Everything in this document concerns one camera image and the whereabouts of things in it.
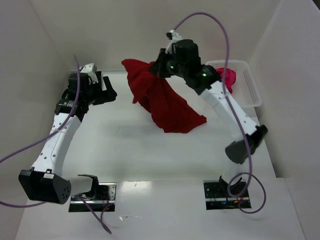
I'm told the dark red t shirt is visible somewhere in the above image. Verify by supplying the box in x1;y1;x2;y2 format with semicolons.
121;58;207;134

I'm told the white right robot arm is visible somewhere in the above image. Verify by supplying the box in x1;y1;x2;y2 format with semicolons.
149;39;268;193

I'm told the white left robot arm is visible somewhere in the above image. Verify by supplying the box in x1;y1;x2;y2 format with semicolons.
18;71;117;205

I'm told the pink crumpled t shirt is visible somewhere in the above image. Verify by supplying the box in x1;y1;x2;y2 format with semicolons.
216;67;237;94

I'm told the white plastic basket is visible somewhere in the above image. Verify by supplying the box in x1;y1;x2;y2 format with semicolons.
205;59;263;109

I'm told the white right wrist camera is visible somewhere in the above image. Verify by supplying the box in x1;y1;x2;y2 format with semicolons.
165;29;183;54

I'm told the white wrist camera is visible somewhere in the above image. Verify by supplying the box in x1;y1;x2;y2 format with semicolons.
80;63;99;84
165;29;183;54

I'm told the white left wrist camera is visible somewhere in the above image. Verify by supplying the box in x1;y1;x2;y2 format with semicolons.
80;63;99;84

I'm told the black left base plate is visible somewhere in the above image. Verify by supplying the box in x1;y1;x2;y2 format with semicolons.
68;182;117;213

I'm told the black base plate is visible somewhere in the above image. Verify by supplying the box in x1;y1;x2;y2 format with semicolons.
203;180;251;210
68;182;117;213

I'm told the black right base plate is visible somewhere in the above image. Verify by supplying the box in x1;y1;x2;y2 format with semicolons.
203;180;251;210

